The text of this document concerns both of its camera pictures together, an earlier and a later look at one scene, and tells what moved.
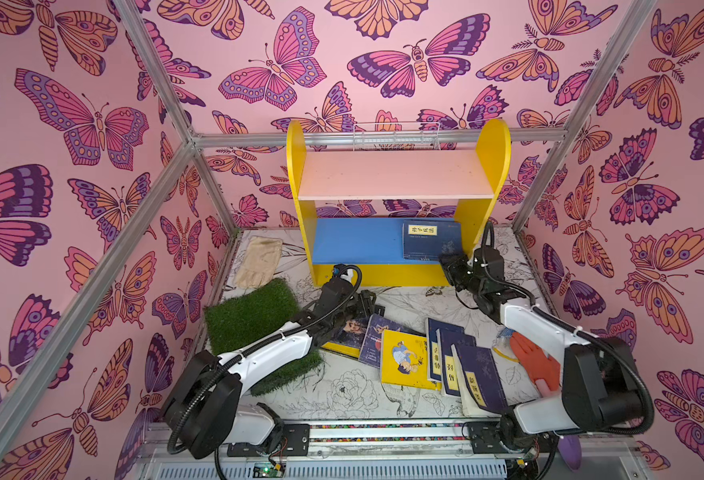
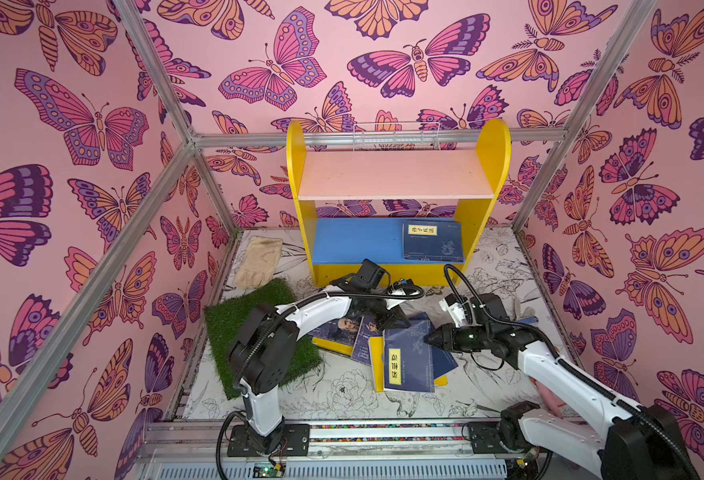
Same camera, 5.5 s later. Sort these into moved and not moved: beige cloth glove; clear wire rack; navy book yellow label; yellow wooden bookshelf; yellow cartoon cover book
Moved: yellow cartoon cover book
Not moved: beige cloth glove; yellow wooden bookshelf; clear wire rack; navy book yellow label
